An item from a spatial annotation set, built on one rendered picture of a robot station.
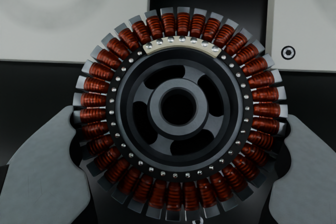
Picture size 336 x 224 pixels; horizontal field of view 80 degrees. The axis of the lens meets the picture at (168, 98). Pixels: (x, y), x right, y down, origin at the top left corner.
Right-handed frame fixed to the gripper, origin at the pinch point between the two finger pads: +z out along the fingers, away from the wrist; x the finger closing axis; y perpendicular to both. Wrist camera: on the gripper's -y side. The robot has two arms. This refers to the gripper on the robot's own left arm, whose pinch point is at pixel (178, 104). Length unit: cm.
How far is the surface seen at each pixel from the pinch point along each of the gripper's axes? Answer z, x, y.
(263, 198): 0.0, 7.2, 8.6
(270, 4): 6.6, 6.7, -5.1
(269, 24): 5.8, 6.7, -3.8
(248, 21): 6.6, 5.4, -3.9
